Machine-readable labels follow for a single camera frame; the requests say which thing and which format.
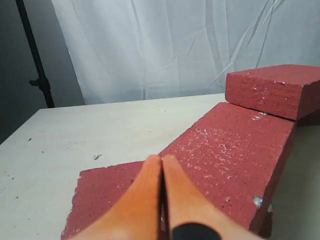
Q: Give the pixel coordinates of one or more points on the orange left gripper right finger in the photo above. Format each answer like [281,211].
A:
[190,215]

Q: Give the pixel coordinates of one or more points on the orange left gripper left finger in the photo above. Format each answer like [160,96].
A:
[120,202]

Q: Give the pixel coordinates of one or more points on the red brick with white scuffs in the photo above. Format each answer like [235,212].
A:
[235,156]

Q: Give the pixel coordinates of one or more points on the red brick underneath stack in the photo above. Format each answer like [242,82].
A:
[264,221]

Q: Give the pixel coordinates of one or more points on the white wrinkled backdrop cloth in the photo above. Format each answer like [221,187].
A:
[129,50]

